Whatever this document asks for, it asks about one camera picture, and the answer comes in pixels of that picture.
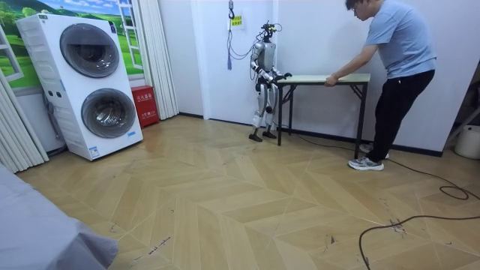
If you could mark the grey bed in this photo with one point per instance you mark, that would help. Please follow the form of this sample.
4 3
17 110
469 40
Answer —
41 228

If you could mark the white washing machine tower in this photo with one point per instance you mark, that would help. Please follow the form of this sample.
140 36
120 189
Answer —
84 86

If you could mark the yellow wall sign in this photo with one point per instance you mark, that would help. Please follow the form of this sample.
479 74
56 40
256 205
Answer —
236 20

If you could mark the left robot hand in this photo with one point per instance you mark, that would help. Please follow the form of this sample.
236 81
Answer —
287 75

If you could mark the robot body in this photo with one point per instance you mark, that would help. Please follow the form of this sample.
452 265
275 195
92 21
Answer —
266 54

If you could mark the landscape wall poster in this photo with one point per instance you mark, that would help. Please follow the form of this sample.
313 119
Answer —
123 33

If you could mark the red fire extinguisher box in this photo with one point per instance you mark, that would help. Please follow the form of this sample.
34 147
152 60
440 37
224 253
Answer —
145 106

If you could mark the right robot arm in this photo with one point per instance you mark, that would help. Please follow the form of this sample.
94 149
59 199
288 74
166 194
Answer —
261 71

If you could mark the robot legs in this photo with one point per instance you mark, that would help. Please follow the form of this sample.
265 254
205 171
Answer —
260 108

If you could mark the white round bin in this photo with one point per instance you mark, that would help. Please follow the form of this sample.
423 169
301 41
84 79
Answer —
468 142

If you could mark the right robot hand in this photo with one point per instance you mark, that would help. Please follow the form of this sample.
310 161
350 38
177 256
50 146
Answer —
279 78

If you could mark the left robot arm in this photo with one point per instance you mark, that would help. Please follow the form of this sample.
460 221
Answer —
276 71

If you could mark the folding table with black legs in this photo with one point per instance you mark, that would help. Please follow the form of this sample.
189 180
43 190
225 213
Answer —
318 78

